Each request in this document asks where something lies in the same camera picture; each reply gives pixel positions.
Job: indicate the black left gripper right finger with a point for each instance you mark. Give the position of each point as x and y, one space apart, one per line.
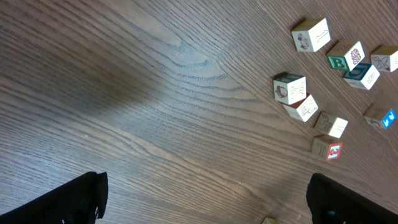
331 202

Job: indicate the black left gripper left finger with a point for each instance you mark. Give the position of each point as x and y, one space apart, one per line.
81 200

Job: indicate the red three wooden block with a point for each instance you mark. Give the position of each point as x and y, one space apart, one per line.
327 147

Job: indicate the green letter wooden block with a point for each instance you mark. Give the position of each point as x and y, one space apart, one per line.
270 220

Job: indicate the wooden block numeral one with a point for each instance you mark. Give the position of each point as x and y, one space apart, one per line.
330 125

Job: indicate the green sided wooden block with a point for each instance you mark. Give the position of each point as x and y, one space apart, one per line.
302 110

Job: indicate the blue top wooden block middle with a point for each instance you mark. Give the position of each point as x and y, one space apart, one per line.
380 117

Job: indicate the X marked wooden block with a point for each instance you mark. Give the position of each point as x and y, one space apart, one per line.
290 88

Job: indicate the wooden block top centre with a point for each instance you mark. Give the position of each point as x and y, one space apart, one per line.
363 76

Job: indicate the green B wooden block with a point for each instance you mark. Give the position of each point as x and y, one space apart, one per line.
345 55

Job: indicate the plain wooden block red side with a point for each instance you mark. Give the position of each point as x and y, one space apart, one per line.
385 58

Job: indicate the blue sided wooden block left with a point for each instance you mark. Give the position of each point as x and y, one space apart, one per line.
311 35

